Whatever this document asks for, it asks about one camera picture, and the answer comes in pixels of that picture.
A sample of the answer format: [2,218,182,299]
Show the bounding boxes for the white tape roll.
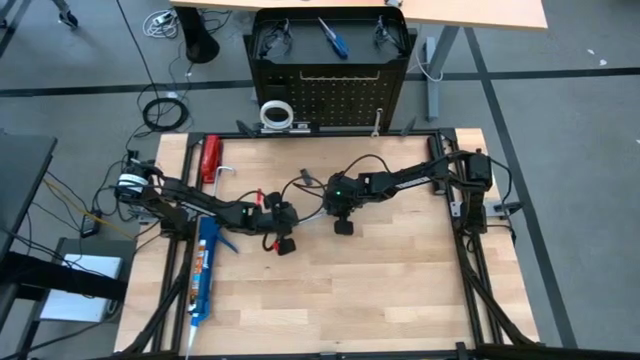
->
[259,99,295,131]

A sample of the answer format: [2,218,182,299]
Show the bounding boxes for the light wooden desk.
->
[169,0,550,30]

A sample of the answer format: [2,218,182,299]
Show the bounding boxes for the black flashlight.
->
[426,134,450,196]

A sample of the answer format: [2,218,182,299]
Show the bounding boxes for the black aluminium table frame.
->
[114,127,546,360]

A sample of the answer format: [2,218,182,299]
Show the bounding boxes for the black metal side stand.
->
[0,249,130,304]

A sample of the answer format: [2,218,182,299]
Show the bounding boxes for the black side desk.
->
[0,130,59,264]

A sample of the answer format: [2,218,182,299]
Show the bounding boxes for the black pegboard tool cart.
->
[243,5,419,136]

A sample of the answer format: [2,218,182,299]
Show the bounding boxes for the blue handled screwdriver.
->
[317,16,350,60]

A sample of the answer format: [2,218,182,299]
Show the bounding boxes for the white flat box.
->
[38,253,124,324]

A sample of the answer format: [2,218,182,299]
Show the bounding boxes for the red hand tool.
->
[199,133,224,185]

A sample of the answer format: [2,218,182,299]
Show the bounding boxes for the blue caulking gun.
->
[184,217,240,360]

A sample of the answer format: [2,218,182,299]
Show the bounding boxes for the black safety glasses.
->
[258,18,295,57]
[373,14,407,51]

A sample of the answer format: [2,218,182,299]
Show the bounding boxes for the white cable bundle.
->
[142,8,180,40]

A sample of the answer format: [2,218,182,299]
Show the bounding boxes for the silver hex key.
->
[212,165,237,199]

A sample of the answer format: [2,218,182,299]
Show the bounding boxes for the black power adapter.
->
[79,208,105,239]

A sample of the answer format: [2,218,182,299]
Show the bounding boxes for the coiled black cable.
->
[142,96,191,134]

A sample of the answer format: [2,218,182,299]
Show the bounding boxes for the silver wire tool rail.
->
[298,69,382,82]

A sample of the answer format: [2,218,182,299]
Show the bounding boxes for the black desk leg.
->
[173,5,222,65]

